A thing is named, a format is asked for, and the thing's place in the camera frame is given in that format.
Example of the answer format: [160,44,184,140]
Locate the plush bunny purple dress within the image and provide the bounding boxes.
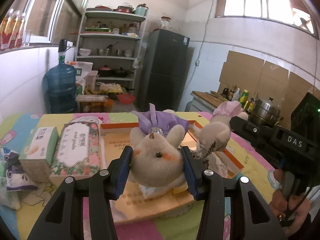
[128,103,189,188]

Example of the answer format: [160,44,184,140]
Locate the white green wipes pack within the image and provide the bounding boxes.
[138,184,171,200]

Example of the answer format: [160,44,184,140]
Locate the plush bunny pink hat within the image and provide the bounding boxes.
[193,101,248,168]

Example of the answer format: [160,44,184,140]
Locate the person right hand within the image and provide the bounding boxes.
[268,168,313,235]

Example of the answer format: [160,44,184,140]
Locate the orange cardboard tray box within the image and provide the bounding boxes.
[99,120,246,224]

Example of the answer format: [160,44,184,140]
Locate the floral tissue pack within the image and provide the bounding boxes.
[49,121,101,186]

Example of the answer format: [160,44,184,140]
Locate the steel steamer pot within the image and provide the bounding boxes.
[249,97,284,127]

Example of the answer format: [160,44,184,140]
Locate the condiment bottles group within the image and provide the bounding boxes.
[220,84,259,115]

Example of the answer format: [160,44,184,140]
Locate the green white mask box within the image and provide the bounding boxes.
[19,126,59,183]

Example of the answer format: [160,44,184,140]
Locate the red plastic basin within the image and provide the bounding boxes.
[117,94,136,105]

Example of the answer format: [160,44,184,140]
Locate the wooden cutting board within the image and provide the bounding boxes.
[191,90,227,108]

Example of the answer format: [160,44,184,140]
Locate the colourful cartoon bed sheet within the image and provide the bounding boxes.
[1,113,279,239]

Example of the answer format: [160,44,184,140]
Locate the blue water jug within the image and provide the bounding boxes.
[43,39,78,114]

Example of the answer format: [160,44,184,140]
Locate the metal kitchen shelf rack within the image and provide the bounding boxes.
[75,6,148,92]

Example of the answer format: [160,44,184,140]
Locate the dark grey refrigerator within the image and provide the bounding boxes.
[137,29,190,112]

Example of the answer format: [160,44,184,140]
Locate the glass jar on fridge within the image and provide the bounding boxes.
[160,16,171,30]

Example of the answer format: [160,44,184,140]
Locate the oil bottles on sill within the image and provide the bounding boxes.
[1,9,25,51]

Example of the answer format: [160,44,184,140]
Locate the cardboard wall sheets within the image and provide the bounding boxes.
[217,51,319,122]

